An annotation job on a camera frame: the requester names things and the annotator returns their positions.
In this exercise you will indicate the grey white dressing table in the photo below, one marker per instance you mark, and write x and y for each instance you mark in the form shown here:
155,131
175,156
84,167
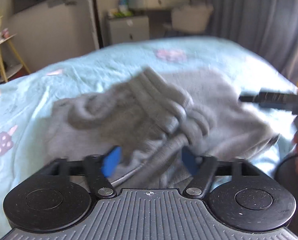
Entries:
161,1

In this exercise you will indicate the green item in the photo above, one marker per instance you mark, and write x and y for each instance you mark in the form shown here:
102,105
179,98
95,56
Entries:
120,13

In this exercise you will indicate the white grey nightstand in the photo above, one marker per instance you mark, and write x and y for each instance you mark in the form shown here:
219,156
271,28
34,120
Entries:
127,30

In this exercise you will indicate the side table with yellow legs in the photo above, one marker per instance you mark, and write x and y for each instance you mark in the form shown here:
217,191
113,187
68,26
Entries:
4,55

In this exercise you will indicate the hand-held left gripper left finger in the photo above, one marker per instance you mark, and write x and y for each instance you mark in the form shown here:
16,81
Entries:
112,162

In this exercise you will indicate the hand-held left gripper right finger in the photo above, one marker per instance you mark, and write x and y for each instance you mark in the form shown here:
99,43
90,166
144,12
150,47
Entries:
188,162

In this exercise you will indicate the grey curtain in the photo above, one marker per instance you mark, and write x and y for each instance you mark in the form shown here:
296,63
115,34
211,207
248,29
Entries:
258,17

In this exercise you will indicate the pink cup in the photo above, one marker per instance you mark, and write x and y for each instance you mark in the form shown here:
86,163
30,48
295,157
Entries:
5,33

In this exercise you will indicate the grey sweater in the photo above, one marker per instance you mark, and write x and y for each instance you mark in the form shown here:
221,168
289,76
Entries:
226,130

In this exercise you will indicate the blue white canister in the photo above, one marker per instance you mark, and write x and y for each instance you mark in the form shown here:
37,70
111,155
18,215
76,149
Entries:
123,5

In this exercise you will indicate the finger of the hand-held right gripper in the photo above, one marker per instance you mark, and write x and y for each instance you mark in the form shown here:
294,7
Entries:
271,98

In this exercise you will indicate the light blue printed blanket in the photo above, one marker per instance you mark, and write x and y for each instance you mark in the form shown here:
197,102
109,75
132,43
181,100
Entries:
114,60

